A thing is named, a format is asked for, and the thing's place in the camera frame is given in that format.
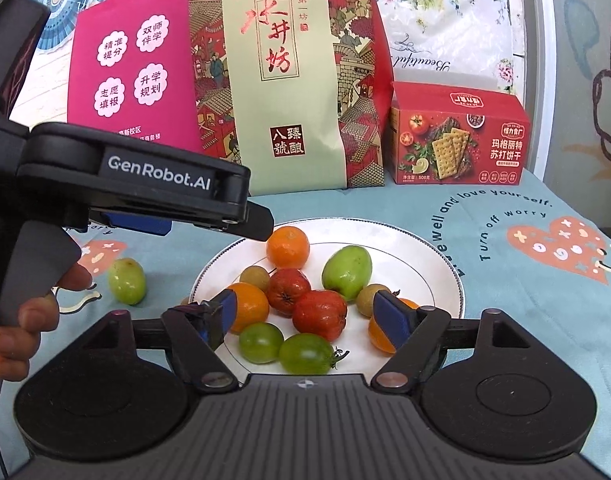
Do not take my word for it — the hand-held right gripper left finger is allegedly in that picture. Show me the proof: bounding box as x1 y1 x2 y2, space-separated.
83 289 240 395

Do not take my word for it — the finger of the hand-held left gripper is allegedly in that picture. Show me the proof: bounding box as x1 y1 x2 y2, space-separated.
243 201 275 242
88 209 173 237

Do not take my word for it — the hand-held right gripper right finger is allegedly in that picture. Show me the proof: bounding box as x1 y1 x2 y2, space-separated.
371 290 531 393

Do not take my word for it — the orange mandarin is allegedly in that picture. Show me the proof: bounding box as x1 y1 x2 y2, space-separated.
266 226 311 270
226 282 271 335
368 297 420 355

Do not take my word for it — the brown longan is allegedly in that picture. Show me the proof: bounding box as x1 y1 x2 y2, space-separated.
240 266 272 291
356 284 387 319

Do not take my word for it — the green tomato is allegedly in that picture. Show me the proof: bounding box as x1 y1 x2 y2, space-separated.
279 333 337 375
238 322 285 365

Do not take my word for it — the white ceramic plate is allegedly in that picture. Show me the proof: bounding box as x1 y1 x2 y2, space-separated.
188 218 464 377

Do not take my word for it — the small yellow-green jujube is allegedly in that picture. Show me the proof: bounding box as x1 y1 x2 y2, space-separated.
108 258 147 306

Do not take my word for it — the red tomato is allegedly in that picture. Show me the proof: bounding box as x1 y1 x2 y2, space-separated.
266 268 312 317
292 290 348 343

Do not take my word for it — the large green jujube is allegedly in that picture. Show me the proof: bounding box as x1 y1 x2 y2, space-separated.
321 245 373 302

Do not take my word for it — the person's left hand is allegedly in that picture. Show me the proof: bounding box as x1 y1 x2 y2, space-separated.
0 262 94 384

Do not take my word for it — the pink tote bag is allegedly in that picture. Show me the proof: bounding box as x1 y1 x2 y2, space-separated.
67 0 204 155

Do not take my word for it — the red patterned gift bag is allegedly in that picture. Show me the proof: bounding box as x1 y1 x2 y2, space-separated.
187 0 394 197

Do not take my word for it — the blue paper fan decoration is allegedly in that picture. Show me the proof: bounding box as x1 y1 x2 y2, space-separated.
23 0 117 52

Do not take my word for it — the red cracker box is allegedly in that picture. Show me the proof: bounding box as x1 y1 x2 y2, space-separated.
388 81 532 187

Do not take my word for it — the white floral bag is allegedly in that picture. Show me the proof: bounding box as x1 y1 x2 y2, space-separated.
364 0 529 107

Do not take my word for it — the cartoon wall sticker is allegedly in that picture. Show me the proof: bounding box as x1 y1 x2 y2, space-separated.
565 0 611 153

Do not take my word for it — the white metal post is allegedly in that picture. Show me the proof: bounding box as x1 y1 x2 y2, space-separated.
505 0 562 181

